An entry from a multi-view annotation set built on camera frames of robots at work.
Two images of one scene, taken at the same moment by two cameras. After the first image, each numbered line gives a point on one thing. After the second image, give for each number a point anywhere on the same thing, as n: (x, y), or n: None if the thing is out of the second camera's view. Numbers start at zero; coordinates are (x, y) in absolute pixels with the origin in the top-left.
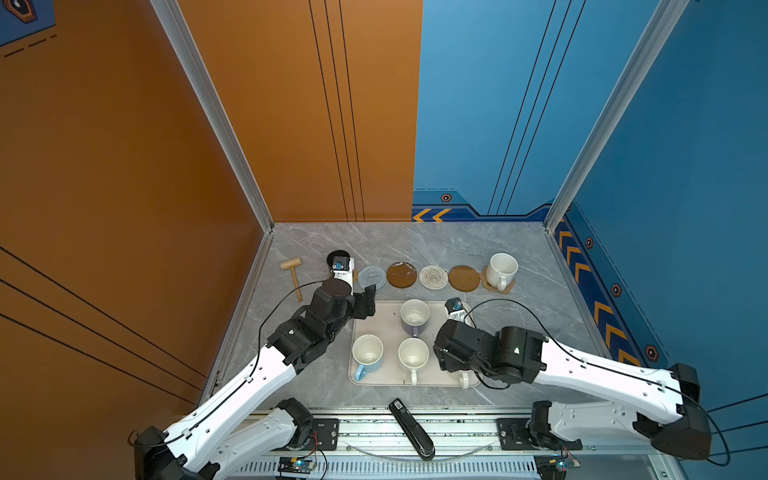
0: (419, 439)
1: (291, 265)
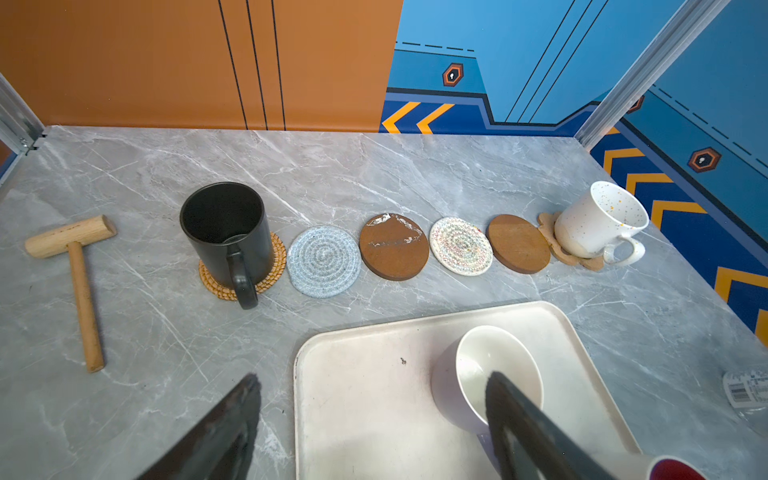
0: None
1: (72, 236)
